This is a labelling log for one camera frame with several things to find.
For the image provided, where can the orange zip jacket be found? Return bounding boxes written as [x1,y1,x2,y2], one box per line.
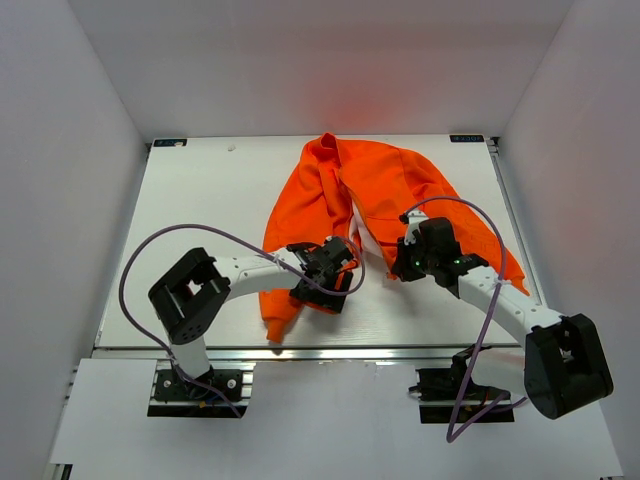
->
[259,133,526,346]

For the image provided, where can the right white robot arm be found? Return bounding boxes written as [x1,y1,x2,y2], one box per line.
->
[392,213,614,419]

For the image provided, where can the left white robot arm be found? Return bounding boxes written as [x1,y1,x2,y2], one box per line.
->
[148,237,356,399]

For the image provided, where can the right blue corner label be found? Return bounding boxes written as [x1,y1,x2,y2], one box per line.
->
[449,134,485,143]

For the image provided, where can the blue corner label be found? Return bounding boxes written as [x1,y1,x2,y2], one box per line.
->
[152,139,187,148]
[449,134,485,143]

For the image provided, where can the left blue corner label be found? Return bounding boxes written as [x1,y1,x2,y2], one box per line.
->
[152,139,187,148]

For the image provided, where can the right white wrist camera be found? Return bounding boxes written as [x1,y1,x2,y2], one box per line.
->
[399,209,429,245]

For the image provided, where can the aluminium right side rail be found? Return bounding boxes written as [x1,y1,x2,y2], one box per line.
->
[487,137,569,359]

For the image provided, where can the aluminium rail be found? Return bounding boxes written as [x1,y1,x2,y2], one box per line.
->
[487,137,569,359]
[92,344,526,364]

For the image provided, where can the aluminium front rail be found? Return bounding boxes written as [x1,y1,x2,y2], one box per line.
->
[92,344,526,364]

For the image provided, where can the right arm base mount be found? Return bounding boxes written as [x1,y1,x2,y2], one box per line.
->
[407,344,515,425]

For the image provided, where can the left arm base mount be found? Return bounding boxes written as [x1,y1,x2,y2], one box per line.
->
[147,363,253,419]

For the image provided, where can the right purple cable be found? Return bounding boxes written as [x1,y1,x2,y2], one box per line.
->
[399,196,529,444]

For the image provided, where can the purple cable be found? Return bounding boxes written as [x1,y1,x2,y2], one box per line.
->
[118,223,367,419]
[399,196,529,444]

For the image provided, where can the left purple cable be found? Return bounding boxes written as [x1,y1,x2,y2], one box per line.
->
[118,223,367,419]

